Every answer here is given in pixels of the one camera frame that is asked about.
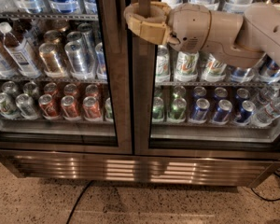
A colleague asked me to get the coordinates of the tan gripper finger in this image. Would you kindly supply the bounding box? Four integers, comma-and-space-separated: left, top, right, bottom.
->
124, 1, 171, 23
126, 14, 172, 45

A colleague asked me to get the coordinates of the fridge glass door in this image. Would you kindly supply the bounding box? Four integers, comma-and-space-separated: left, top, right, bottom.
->
129, 0, 280, 161
0, 0, 132, 153

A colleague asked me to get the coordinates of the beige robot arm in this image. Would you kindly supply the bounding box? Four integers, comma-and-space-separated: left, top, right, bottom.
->
124, 1, 280, 68

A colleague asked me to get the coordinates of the steel fridge base grille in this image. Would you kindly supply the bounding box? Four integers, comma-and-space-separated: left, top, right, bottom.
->
0, 148, 280, 188

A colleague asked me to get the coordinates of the white green can centre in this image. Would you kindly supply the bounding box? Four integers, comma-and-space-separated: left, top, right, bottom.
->
175, 51, 199, 82

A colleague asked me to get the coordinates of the white green can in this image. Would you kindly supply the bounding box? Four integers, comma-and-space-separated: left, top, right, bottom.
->
175, 51, 199, 82
201, 54, 227, 82

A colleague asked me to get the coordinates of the white green can right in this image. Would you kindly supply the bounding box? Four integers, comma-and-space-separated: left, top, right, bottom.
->
201, 54, 227, 82

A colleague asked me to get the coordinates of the green can lower shelf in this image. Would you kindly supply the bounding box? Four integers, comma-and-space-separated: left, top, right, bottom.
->
168, 97, 187, 123

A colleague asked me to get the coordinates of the silver soda can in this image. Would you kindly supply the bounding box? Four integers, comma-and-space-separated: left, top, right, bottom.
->
64, 41, 91, 79

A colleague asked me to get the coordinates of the blue can lower left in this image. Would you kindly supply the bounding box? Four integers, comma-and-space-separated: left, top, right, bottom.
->
189, 98, 210, 124

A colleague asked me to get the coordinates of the blue can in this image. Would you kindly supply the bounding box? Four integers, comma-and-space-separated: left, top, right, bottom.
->
211, 99, 232, 125
189, 98, 210, 124

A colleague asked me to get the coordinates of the blue can lower right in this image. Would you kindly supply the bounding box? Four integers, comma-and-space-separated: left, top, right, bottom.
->
211, 99, 232, 125

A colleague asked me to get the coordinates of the red soda can right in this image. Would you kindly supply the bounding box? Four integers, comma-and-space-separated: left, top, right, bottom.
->
82, 96, 102, 120

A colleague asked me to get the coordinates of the red soda can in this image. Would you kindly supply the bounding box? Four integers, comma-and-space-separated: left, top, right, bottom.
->
61, 95, 81, 121
82, 96, 102, 120
38, 94, 60, 119

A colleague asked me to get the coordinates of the gold soda can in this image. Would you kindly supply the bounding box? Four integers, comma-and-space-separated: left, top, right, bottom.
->
39, 42, 67, 77

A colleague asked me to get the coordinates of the red soda can middle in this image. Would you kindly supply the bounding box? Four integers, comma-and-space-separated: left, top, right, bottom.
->
61, 95, 81, 121

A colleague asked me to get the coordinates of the red soda can left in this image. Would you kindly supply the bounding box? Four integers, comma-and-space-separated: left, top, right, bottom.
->
38, 94, 60, 119

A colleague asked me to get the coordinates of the brown tea bottle right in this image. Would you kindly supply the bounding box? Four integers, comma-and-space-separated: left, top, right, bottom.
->
0, 21, 41, 77

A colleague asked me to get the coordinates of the brown tea bottle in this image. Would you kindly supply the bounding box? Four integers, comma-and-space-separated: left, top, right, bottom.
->
0, 40, 17, 77
0, 21, 41, 77

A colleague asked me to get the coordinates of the brown tea bottle left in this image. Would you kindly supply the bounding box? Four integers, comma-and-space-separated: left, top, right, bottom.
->
0, 40, 17, 77

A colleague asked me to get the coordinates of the green silver can left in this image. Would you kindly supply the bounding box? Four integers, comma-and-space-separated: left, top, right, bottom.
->
0, 92, 20, 119

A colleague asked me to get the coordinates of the black floor cable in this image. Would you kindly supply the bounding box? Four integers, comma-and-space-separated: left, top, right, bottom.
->
65, 180, 96, 224

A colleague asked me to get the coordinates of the black cable at right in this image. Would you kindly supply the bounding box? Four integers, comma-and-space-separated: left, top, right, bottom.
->
250, 159, 280, 203

